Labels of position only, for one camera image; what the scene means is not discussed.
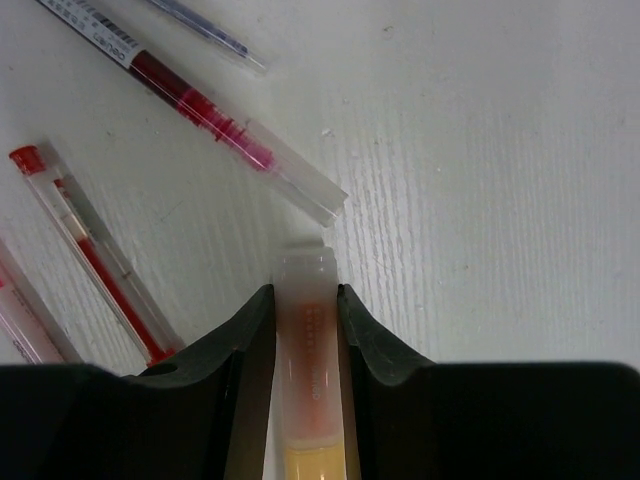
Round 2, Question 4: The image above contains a dark blue clear pen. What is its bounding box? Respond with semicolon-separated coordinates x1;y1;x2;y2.
148;0;269;74

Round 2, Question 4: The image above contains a pink clear gel pen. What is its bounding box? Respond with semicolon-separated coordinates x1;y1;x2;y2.
1;242;83;364

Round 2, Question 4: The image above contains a red capped gel pen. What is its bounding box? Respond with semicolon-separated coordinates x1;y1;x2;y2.
8;145;185;366

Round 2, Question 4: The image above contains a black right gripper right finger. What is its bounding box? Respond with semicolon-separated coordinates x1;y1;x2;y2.
337;285;639;479

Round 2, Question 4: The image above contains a dark red clear pen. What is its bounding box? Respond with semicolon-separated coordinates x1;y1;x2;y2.
40;1;348;227

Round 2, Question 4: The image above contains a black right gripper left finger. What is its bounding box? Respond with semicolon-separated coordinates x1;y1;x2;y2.
1;285;275;479

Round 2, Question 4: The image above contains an orange yellow highlighter marker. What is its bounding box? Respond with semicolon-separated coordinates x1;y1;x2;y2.
272;244;348;479

